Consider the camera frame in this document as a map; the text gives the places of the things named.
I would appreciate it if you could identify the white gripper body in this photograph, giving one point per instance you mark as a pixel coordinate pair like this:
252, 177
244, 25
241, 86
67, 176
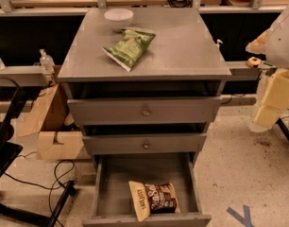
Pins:
282, 44

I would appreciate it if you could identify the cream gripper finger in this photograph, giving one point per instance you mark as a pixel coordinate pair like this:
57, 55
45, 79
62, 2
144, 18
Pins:
264, 118

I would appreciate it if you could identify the brown chip bag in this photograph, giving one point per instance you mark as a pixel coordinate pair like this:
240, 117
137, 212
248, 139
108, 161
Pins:
150, 198

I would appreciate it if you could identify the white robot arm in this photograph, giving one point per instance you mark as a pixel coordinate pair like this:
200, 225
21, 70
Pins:
274, 43

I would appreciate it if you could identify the grey top drawer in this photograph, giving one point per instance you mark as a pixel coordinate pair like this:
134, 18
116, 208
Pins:
143, 110

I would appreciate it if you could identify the grey wooden drawer cabinet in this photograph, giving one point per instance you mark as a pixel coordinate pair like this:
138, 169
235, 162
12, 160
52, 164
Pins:
182, 61

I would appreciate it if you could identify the grey open bottom drawer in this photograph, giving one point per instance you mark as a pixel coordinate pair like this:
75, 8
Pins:
113, 205

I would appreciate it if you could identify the green chip bag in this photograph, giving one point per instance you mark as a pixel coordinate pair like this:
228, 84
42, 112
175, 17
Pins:
131, 47

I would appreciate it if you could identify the green small object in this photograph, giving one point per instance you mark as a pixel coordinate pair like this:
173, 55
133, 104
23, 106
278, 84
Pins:
268, 63

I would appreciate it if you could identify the black stand leg right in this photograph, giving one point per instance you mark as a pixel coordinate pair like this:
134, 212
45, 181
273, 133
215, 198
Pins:
283, 128

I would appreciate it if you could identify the small white pump bottle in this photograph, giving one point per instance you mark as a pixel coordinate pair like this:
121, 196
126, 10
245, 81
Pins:
218, 43

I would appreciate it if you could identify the white bowl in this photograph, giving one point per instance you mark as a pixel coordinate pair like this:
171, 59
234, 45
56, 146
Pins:
118, 19

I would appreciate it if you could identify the cardboard box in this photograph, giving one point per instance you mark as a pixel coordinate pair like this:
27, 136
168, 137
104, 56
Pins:
46, 120

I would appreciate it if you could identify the clear sanitizer bottle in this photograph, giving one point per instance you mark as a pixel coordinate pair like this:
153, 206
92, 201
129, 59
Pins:
46, 62

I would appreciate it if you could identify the black stand frame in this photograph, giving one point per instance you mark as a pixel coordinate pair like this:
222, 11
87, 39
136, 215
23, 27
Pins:
10, 151

